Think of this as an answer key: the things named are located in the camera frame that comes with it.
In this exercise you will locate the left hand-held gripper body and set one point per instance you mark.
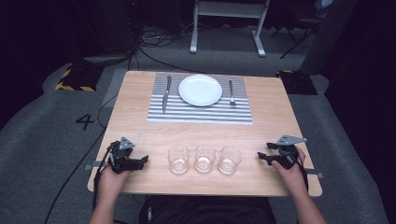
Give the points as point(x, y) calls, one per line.
point(120, 154)

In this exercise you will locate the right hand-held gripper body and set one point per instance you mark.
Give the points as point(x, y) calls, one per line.
point(288, 149)

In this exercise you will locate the person's left hand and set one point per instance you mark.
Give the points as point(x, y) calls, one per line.
point(111, 182)

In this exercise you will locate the person's right hand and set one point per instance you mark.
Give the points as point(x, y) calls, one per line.
point(291, 179)

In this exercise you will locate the clear drinking glass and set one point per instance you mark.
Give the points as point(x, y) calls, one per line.
point(178, 160)
point(229, 160)
point(204, 158)

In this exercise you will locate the metal fork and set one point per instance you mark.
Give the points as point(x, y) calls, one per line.
point(231, 92)

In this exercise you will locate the black yellow striped base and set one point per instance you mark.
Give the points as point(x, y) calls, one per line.
point(77, 77)
point(297, 82)

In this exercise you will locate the metal table knife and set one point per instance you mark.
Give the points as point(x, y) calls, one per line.
point(166, 95)

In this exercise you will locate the grey striped placemat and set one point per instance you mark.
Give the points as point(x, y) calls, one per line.
point(199, 113)

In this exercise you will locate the person's dark clothing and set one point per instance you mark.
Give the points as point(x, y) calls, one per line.
point(207, 211)

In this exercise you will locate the white round plate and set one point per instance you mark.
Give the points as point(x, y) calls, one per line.
point(200, 90)

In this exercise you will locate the black tripod stand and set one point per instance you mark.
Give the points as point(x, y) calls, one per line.
point(295, 34)

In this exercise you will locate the grey table bracket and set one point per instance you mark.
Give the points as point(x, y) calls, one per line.
point(92, 165)
point(314, 172)

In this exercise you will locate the white metal stand frame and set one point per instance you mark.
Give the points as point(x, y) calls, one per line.
point(229, 9)

